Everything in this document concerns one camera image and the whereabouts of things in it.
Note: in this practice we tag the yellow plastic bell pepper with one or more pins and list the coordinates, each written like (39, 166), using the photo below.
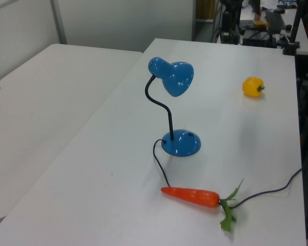
(251, 87)

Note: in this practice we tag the yellow flat object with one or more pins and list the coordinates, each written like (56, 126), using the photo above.
(260, 23)

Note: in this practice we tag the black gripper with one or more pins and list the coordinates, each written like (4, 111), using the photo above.
(229, 18)

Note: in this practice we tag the brown wooden board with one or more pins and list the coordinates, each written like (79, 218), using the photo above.
(205, 9)

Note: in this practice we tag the black camera stand with clamp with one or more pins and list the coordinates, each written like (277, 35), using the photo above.
(293, 33)

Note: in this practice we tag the grey partition post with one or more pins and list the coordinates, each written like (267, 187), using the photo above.
(58, 21)

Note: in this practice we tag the black control box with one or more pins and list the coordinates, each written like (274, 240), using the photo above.
(259, 39)

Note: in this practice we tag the white side table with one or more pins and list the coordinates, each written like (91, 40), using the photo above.
(54, 107)

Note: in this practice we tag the blue desk lamp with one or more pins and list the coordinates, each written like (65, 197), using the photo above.
(178, 77)

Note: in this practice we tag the orange plastic carrot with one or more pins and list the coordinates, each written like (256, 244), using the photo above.
(195, 196)

